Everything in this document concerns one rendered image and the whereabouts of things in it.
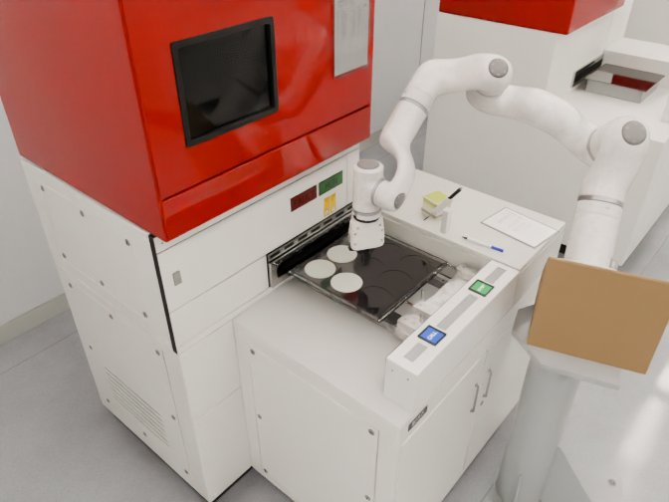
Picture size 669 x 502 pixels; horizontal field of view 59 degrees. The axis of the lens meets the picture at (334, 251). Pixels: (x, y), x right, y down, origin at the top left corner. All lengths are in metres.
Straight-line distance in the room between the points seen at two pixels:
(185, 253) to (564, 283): 1.00
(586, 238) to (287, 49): 0.93
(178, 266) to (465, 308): 0.79
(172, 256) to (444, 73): 0.89
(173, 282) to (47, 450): 1.32
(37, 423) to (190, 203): 1.63
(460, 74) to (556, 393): 0.99
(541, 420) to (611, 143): 0.89
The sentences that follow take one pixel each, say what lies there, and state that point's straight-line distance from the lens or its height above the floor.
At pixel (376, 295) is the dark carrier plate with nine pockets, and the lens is 1.79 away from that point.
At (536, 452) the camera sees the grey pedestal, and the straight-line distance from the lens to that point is 2.19.
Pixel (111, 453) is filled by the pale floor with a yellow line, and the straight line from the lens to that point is 2.67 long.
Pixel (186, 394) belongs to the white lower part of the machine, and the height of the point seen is 0.65.
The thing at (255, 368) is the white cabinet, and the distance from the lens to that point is 1.90.
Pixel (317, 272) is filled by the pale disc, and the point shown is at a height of 0.90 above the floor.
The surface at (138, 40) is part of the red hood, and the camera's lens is 1.30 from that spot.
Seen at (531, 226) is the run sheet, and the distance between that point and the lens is 2.07.
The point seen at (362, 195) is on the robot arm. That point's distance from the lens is 1.63.
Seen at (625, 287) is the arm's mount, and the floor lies 1.09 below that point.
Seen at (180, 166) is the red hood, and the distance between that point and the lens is 1.43.
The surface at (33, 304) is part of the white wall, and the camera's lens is 3.32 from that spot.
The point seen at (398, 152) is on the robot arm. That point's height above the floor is 1.33.
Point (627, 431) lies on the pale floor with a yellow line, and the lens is 2.85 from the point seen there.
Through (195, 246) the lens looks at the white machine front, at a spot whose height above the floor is 1.14.
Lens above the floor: 2.03
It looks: 35 degrees down
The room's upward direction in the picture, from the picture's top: straight up
